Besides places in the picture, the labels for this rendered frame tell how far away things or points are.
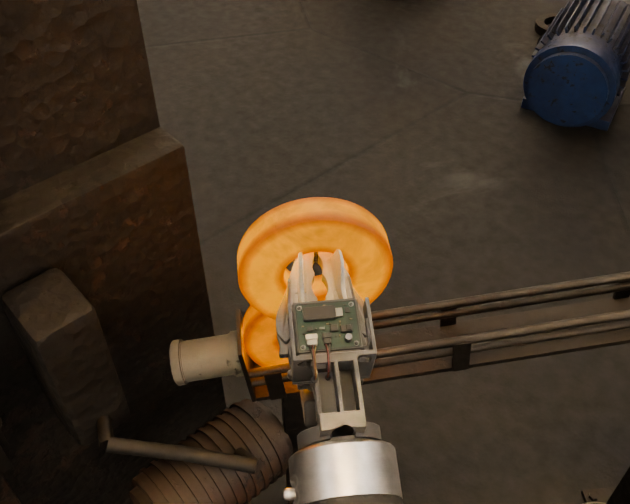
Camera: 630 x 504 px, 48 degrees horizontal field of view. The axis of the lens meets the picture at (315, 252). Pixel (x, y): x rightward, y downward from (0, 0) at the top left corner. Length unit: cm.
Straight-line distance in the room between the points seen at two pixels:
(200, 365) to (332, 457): 39
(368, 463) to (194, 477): 48
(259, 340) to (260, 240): 26
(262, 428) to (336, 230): 45
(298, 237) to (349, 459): 22
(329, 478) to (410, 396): 116
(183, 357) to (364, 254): 33
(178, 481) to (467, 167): 158
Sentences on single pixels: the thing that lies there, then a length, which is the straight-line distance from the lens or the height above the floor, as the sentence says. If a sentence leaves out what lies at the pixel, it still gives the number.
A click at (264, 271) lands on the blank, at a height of 92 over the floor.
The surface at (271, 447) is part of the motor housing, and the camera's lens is 106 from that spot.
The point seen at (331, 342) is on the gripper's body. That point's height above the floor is 96.
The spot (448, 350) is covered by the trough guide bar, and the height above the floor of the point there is 68.
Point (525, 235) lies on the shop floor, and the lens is 215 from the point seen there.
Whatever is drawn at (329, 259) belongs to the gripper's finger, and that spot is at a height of 93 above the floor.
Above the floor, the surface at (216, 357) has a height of 69.
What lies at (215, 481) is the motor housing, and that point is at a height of 52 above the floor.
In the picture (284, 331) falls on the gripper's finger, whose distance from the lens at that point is 67.
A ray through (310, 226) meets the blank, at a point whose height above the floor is 97.
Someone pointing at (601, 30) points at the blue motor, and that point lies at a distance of 252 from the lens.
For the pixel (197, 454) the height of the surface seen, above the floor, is 57.
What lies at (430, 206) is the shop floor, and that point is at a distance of 218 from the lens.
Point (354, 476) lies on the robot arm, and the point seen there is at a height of 92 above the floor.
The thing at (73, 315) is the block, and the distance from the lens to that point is 87.
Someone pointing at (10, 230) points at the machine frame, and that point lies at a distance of 89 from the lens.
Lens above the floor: 143
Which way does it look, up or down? 45 degrees down
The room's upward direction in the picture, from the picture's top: straight up
